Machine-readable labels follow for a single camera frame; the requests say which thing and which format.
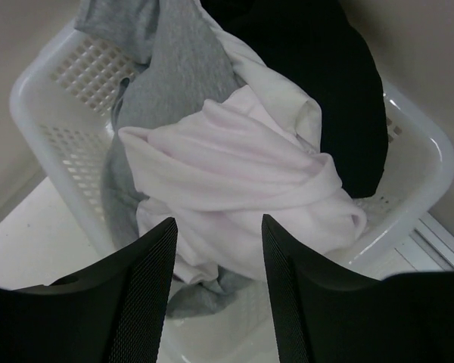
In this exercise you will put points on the white tank top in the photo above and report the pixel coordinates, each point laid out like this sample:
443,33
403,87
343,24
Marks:
287,103

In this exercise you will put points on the pale pink tank top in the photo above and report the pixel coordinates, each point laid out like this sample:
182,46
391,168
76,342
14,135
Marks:
217,172

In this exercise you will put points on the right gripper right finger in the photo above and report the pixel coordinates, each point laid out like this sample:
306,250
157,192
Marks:
323,312

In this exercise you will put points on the right metal table rail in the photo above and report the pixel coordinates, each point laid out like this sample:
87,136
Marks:
428,247

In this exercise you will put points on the grey tank top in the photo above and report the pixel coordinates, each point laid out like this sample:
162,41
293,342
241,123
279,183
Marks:
182,64

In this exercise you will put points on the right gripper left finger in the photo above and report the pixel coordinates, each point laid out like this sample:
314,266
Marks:
110,311

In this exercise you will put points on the white plastic laundry basket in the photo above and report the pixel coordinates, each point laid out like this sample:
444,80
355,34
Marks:
61,104

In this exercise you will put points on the black tank top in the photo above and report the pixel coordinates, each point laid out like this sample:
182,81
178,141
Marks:
313,44

